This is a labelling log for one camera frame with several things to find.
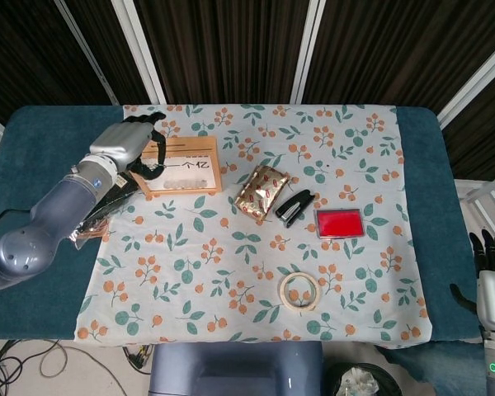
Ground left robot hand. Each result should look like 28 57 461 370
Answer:
89 111 168 183

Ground teal table cover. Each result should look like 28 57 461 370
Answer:
0 104 495 396

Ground white metal rack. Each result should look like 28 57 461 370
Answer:
453 172 495 248

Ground gold foil packet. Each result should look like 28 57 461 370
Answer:
233 164 290 224

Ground black trash bin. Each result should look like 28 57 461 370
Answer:
324 362 402 396

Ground red ink pad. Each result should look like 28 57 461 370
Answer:
315 208 365 240

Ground floral print tablecloth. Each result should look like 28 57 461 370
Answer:
73 102 434 346

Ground black stapler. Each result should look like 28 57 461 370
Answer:
275 189 316 229

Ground beige masking tape roll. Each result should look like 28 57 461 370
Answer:
278 271 323 312

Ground blue-grey robot torso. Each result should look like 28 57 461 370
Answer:
148 340 325 396

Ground wooden box with label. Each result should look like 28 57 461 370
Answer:
128 137 224 200

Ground white partition post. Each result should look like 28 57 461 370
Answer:
110 0 168 105
52 0 121 106
436 35 495 127
290 0 328 105

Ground floor cables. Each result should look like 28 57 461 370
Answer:
0 337 84 396

